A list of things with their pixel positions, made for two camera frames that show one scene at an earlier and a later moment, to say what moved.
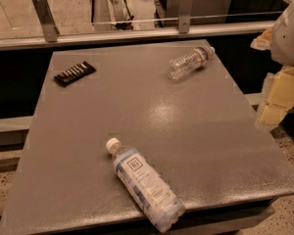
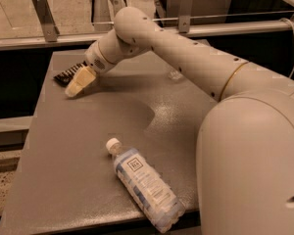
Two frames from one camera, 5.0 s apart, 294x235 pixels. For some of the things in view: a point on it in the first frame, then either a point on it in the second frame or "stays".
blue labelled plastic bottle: [151, 194] stays
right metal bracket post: [187, 9] stays
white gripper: [289, 39] to [95, 59]
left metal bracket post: [46, 17] stays
